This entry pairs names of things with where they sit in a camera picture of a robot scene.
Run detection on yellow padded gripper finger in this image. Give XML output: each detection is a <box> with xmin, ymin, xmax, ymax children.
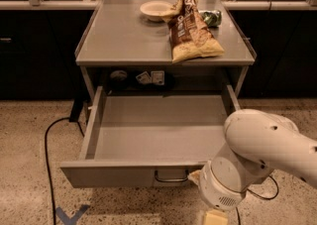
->
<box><xmin>197</xmin><ymin>209</ymin><xmax>228</xmax><ymax>225</ymax></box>

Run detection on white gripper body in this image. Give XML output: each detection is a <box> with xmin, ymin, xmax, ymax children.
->
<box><xmin>188</xmin><ymin>145</ymin><xmax>273</xmax><ymax>211</ymax></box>

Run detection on grey top drawer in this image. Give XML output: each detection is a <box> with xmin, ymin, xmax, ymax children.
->
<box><xmin>60</xmin><ymin>85</ymin><xmax>240</xmax><ymax>187</ymax></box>

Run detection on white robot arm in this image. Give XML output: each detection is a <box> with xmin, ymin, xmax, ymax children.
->
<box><xmin>189</xmin><ymin>109</ymin><xmax>317</xmax><ymax>225</ymax></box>

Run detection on blue tape floor mark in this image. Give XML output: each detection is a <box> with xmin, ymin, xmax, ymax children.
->
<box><xmin>54</xmin><ymin>204</ymin><xmax>91</xmax><ymax>225</ymax></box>

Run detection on brown yellow chip bag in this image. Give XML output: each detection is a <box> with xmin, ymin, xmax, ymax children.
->
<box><xmin>160</xmin><ymin>0</ymin><xmax>225</xmax><ymax>63</ymax></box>

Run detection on green snack bag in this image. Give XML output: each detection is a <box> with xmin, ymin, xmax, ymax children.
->
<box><xmin>200</xmin><ymin>10</ymin><xmax>222</xmax><ymax>27</ymax></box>

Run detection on grey metal cabinet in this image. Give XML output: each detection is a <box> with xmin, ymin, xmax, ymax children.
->
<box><xmin>76</xmin><ymin>0</ymin><xmax>255</xmax><ymax>96</ymax></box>

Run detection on white bowl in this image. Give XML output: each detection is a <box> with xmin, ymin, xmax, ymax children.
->
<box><xmin>140</xmin><ymin>1</ymin><xmax>171</xmax><ymax>22</ymax></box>

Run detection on dark counter cabinets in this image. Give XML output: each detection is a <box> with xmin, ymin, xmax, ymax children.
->
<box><xmin>0</xmin><ymin>9</ymin><xmax>317</xmax><ymax>100</ymax></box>

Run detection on metal top drawer handle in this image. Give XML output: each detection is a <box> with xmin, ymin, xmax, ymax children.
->
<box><xmin>155</xmin><ymin>169</ymin><xmax>189</xmax><ymax>183</ymax></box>

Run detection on black cable right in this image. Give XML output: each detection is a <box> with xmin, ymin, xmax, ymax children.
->
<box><xmin>233</xmin><ymin>174</ymin><xmax>280</xmax><ymax>225</ymax></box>

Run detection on black cable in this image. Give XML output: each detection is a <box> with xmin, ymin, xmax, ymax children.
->
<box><xmin>233</xmin><ymin>174</ymin><xmax>280</xmax><ymax>225</ymax></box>
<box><xmin>44</xmin><ymin>116</ymin><xmax>85</xmax><ymax>225</ymax></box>

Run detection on black cable left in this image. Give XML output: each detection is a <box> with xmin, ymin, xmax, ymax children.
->
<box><xmin>44</xmin><ymin>116</ymin><xmax>85</xmax><ymax>225</ymax></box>

